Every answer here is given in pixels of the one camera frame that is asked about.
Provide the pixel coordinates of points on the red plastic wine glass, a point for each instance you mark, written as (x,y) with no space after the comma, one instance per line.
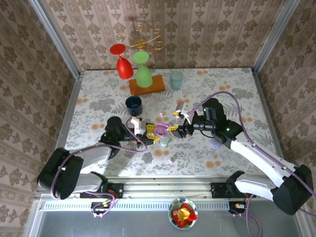
(124,67)

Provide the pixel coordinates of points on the aluminium side rail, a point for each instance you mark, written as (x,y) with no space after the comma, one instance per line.
(67,116)
(268,111)

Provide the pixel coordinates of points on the perforated metal strip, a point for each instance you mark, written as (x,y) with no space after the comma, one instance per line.
(143,205)

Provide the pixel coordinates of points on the teal translucent cup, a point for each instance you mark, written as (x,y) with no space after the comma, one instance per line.
(176,81)

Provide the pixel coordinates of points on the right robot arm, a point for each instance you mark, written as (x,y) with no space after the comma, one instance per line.
(259,154)

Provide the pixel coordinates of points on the dark blue cup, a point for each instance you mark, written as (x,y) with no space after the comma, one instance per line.
(134,107)

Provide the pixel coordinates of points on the aluminium frame post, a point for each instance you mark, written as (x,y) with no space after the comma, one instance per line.
(274,37)
(58,37)

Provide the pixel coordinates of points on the purple earbud charging case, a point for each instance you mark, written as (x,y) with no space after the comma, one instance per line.
(161,127)

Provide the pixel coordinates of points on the grey metal panel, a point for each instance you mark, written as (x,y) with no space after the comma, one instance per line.
(123,224)

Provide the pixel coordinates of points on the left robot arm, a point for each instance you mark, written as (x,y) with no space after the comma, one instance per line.
(93,154)

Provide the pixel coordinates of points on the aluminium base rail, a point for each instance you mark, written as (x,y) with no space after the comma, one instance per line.
(168,187)

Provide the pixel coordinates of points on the black power connector box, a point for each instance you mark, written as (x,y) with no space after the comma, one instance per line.
(234,206)
(98,206)

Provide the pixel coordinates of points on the mint green earbud case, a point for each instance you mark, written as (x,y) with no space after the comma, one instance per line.
(165,142)

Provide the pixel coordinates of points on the floral patterned table cover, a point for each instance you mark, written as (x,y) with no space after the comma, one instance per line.
(185,153)

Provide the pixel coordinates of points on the lavender earbud charging case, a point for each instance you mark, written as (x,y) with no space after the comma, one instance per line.
(214,145)

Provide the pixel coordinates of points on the yellow wrapped candy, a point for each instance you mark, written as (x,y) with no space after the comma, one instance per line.
(184,213)

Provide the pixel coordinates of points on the floral ceramic bowl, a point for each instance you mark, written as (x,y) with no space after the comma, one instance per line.
(175,203)

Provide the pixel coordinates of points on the red wrapped candy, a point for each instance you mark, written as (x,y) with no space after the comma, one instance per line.
(193,217)

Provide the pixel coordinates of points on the orange wooden rack base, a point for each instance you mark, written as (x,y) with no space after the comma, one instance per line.
(158,85)

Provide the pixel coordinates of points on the green plastic wine glass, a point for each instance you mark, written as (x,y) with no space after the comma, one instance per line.
(144,76)

